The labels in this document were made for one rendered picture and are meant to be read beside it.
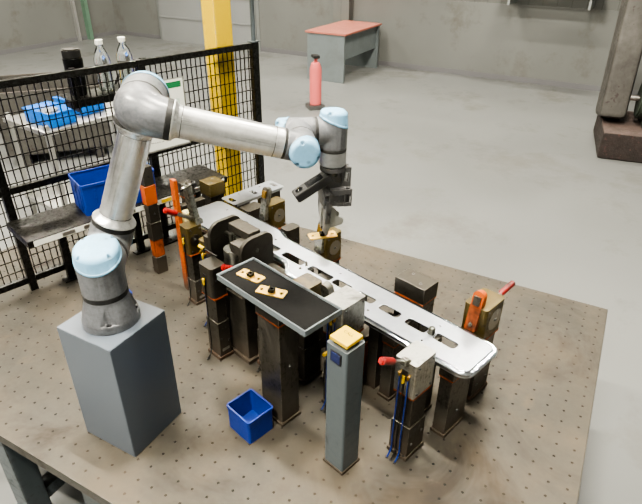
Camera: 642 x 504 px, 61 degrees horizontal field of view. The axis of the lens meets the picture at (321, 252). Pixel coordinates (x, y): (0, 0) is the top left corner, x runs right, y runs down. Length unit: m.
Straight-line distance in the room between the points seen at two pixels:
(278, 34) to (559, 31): 4.92
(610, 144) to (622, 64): 0.81
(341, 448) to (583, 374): 0.95
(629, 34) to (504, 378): 5.06
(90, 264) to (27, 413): 0.71
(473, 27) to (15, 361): 8.45
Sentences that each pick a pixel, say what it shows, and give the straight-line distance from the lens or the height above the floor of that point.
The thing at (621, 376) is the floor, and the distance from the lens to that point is 3.37.
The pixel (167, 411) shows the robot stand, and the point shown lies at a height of 0.75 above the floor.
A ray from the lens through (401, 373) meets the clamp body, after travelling 1.50.
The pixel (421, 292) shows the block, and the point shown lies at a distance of 1.80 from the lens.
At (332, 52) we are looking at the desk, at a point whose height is 0.44.
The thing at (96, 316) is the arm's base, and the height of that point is 1.15.
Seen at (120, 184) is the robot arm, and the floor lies 1.45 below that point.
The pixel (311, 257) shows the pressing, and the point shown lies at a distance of 1.98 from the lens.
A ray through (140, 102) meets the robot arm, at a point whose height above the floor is 1.69.
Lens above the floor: 2.02
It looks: 30 degrees down
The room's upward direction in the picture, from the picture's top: 1 degrees clockwise
